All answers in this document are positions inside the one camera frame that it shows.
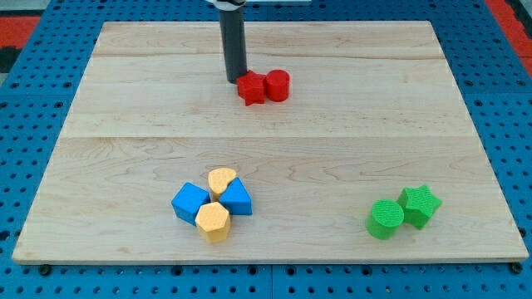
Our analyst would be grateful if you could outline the light wooden board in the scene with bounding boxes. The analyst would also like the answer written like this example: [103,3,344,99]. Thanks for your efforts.
[12,21,529,265]

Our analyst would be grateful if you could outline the yellow heart block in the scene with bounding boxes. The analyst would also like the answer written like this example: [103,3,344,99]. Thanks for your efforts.
[208,168,237,202]

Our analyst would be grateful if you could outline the red star block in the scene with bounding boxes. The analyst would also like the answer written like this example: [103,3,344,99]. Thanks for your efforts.
[236,71,266,106]

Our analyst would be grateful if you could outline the red cylinder block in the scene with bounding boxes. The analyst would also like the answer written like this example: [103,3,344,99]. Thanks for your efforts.
[264,70,290,102]

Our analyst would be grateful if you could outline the green star block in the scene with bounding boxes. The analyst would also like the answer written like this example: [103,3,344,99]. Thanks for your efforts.
[397,184,442,229]

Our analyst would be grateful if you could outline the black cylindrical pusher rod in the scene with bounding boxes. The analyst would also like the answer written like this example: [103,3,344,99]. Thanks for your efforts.
[219,6,248,84]

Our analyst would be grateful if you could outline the blue triangle block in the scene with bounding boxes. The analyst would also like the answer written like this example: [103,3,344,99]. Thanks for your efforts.
[219,178,253,215]

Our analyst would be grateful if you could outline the green cylinder block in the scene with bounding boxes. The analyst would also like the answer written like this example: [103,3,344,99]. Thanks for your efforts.
[365,199,404,240]

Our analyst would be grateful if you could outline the blue cube block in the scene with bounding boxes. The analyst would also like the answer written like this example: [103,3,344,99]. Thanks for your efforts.
[171,182,210,226]

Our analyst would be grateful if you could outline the yellow hexagon block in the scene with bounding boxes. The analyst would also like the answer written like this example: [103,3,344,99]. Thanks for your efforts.
[195,202,231,243]

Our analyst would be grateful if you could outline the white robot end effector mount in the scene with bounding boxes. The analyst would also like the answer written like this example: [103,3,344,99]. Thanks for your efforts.
[206,0,246,11]

